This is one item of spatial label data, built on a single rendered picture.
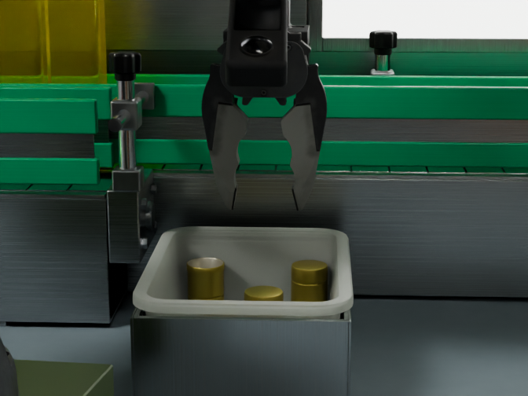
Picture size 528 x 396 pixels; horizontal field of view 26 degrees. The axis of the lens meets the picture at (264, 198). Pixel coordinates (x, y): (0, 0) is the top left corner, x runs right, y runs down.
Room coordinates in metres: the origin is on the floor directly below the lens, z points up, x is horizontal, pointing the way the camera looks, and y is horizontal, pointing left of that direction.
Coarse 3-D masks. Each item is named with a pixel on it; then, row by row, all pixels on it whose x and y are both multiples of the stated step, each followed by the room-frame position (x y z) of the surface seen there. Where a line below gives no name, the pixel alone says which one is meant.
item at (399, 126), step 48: (192, 96) 1.12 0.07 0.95; (336, 96) 1.12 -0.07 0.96; (384, 96) 1.11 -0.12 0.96; (432, 96) 1.11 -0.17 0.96; (480, 96) 1.11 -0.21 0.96; (144, 144) 1.13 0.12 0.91; (192, 144) 1.12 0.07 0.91; (240, 144) 1.12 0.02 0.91; (288, 144) 1.12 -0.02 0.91; (336, 144) 1.12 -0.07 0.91; (384, 144) 1.11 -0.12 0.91; (432, 144) 1.11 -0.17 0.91; (480, 144) 1.11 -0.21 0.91
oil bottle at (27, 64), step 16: (0, 0) 1.15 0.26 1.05; (16, 0) 1.15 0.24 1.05; (32, 0) 1.15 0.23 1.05; (0, 16) 1.15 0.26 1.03; (16, 16) 1.15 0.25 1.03; (32, 16) 1.15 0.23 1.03; (0, 32) 1.15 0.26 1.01; (16, 32) 1.15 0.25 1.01; (32, 32) 1.15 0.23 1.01; (0, 48) 1.15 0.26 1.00; (16, 48) 1.15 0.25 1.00; (32, 48) 1.15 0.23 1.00; (0, 64) 1.15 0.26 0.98; (16, 64) 1.15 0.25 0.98; (32, 64) 1.15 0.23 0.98; (0, 80) 1.15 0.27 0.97; (16, 80) 1.15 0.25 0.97; (32, 80) 1.15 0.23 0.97
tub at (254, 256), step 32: (160, 256) 0.95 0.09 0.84; (192, 256) 1.04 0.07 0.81; (224, 256) 1.04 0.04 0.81; (256, 256) 1.04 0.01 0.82; (288, 256) 1.03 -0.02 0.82; (320, 256) 1.03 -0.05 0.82; (160, 288) 0.92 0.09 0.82; (224, 288) 1.03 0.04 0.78; (288, 288) 1.03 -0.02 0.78; (352, 288) 0.87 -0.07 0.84
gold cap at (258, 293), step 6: (252, 288) 0.94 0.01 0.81; (258, 288) 0.94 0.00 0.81; (264, 288) 0.94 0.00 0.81; (270, 288) 0.94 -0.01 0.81; (276, 288) 0.94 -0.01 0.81; (246, 294) 0.93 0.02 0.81; (252, 294) 0.93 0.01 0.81; (258, 294) 0.93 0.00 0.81; (264, 294) 0.93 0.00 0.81; (270, 294) 0.93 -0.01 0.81; (276, 294) 0.93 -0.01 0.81; (282, 294) 0.93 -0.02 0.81; (246, 300) 0.93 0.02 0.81; (252, 300) 0.92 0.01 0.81; (258, 300) 0.92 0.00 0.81; (264, 300) 0.92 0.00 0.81; (270, 300) 0.92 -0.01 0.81; (276, 300) 0.92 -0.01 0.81; (282, 300) 0.93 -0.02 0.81
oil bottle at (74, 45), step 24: (48, 0) 1.14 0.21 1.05; (72, 0) 1.14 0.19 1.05; (96, 0) 1.15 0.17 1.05; (48, 24) 1.14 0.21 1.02; (72, 24) 1.14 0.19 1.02; (96, 24) 1.14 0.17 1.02; (48, 48) 1.14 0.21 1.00; (72, 48) 1.14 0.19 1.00; (96, 48) 1.14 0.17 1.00; (48, 72) 1.14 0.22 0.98; (72, 72) 1.14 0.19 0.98; (96, 72) 1.14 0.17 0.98
